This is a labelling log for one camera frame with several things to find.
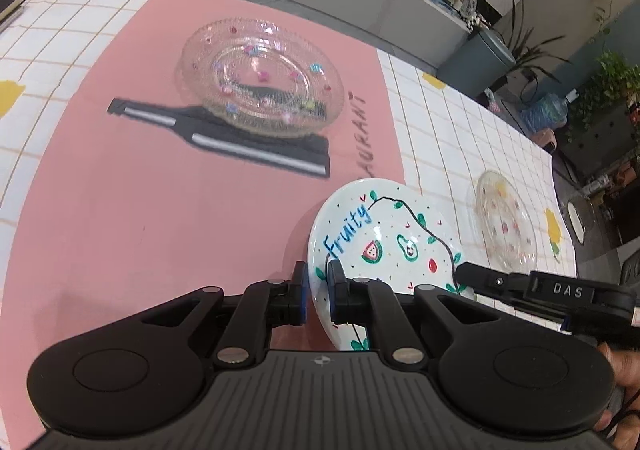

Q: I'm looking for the clear glass plate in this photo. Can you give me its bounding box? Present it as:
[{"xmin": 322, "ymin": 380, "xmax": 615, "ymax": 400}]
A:
[
  {"xmin": 476, "ymin": 170, "xmax": 537, "ymax": 274},
  {"xmin": 176, "ymin": 18, "xmax": 345, "ymax": 138}
]

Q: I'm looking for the white fruity painted plate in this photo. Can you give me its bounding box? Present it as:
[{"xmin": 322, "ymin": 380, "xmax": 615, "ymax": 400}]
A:
[{"xmin": 307, "ymin": 178, "xmax": 474, "ymax": 352}]

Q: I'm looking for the person right hand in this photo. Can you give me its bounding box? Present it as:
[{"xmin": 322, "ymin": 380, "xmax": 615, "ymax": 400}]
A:
[{"xmin": 593, "ymin": 342, "xmax": 640, "ymax": 450}]

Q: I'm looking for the water jug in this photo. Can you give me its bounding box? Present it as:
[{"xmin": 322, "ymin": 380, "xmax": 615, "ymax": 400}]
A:
[{"xmin": 520, "ymin": 94, "xmax": 568, "ymax": 132}]

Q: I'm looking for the checkered lemon tablecloth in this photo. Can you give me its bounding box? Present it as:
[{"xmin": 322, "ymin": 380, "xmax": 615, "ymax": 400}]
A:
[{"xmin": 1, "ymin": 0, "xmax": 576, "ymax": 449}]

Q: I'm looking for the grey-green trash bin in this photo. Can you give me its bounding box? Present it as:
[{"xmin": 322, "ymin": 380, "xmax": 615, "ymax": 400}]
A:
[{"xmin": 436, "ymin": 28, "xmax": 515, "ymax": 98}]

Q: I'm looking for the tall potted plant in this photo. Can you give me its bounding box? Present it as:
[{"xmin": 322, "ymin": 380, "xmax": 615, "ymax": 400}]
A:
[{"xmin": 494, "ymin": 0, "xmax": 572, "ymax": 82}]

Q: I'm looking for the black notebook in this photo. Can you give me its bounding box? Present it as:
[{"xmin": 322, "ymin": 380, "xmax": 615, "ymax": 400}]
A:
[{"xmin": 0, "ymin": 0, "xmax": 26, "ymax": 32}]

